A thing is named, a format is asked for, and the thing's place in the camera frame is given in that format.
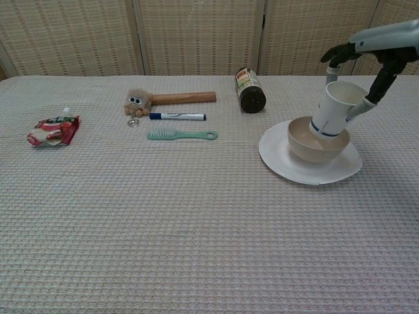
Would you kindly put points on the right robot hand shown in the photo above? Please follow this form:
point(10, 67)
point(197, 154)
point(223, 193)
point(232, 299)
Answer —
point(386, 39)

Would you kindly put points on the white paper cup blue print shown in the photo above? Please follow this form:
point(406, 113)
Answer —
point(330, 114)

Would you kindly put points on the small beige bowl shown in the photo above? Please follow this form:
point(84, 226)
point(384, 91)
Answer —
point(311, 152)

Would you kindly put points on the white paper plate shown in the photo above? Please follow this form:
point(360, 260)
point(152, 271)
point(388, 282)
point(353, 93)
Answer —
point(278, 157)

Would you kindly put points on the dark brown drink bottle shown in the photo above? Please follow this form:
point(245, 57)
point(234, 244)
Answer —
point(251, 98)

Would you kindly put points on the bamboo folding screen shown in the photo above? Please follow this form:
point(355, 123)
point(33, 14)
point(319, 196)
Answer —
point(196, 32)

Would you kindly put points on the wooden cylinder stick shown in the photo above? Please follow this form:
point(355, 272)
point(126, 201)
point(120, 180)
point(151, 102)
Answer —
point(186, 97)

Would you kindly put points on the blue whiteboard marker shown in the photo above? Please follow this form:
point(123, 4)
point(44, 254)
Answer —
point(176, 116)

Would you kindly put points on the green toothbrush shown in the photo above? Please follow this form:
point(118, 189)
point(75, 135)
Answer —
point(183, 135)

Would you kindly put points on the beige waffle weave tablecloth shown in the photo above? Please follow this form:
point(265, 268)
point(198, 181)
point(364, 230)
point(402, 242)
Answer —
point(131, 212)

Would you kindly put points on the red drink pouch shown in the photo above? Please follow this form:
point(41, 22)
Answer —
point(52, 131)

